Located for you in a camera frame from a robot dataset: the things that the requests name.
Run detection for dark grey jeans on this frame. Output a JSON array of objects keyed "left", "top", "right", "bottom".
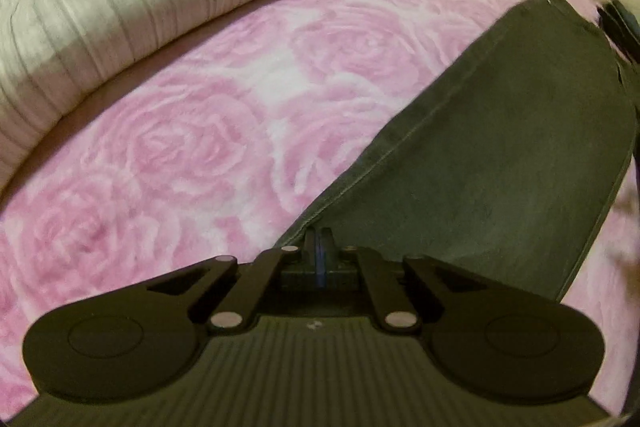
[{"left": 280, "top": 0, "right": 639, "bottom": 300}]

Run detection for pink rose bedspread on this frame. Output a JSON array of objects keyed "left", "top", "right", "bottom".
[{"left": 1, "top": 0, "right": 639, "bottom": 426}]

